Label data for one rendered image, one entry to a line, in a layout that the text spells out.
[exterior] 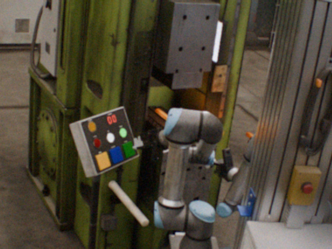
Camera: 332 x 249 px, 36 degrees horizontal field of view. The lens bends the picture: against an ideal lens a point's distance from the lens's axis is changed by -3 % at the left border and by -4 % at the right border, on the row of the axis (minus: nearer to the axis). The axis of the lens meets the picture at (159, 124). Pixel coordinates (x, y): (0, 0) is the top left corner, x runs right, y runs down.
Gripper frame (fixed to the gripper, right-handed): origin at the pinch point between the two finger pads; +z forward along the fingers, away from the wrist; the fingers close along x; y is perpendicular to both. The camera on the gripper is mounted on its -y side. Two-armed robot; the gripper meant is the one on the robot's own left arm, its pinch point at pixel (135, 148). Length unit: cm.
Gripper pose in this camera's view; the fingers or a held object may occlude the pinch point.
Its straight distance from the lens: 274.4
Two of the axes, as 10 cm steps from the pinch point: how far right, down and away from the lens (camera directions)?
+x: -5.9, 2.5, -7.7
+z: -7.5, 1.9, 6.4
